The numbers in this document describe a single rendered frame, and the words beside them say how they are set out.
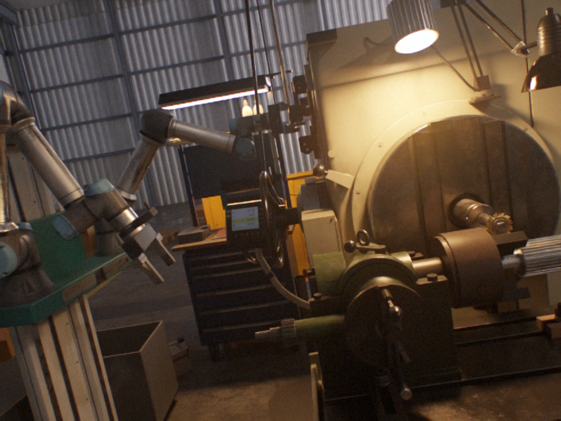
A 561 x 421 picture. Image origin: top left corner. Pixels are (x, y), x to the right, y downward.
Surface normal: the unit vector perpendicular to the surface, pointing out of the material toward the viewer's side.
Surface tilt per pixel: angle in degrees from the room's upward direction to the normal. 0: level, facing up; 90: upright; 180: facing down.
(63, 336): 90
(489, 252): 54
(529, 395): 0
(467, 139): 90
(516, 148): 90
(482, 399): 0
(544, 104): 90
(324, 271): 43
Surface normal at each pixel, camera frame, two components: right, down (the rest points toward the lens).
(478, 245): -0.14, -0.66
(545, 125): -0.02, 0.15
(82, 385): 0.98, -0.15
